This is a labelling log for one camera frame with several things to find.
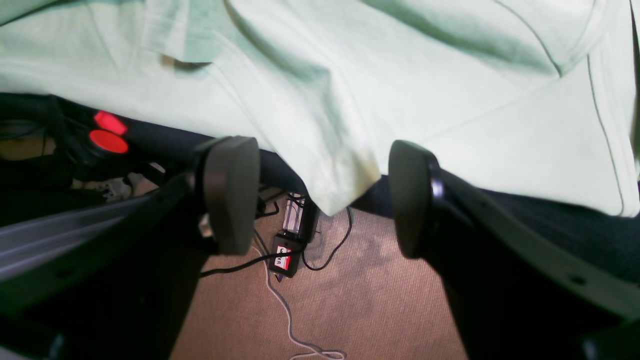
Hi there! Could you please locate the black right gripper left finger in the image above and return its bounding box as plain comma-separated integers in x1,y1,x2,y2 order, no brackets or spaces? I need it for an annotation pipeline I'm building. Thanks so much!
0,136,260,360

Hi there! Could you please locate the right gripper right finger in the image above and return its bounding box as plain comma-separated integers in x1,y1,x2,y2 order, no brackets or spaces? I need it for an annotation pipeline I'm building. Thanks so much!
389,140,639,360

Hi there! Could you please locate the light green T-shirt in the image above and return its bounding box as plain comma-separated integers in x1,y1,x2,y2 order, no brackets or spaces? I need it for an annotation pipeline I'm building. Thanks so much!
1,0,639,217

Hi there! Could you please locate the black table cloth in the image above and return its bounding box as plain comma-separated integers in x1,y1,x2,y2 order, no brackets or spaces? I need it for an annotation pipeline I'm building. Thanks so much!
0,93,640,283

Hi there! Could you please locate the red black clamp right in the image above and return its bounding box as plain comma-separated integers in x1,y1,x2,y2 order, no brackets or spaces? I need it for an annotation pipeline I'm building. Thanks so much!
88,111,130,155

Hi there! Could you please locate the black power adapter box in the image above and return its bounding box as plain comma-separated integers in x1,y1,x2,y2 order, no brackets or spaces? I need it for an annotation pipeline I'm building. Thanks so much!
267,231,304,279

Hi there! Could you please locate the grey aluminium table rail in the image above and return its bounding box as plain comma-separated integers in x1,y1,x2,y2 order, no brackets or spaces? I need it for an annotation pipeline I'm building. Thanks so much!
0,195,151,281

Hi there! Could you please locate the white floor cable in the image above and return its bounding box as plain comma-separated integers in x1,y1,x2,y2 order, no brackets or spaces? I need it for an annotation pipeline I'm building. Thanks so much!
250,230,347,360

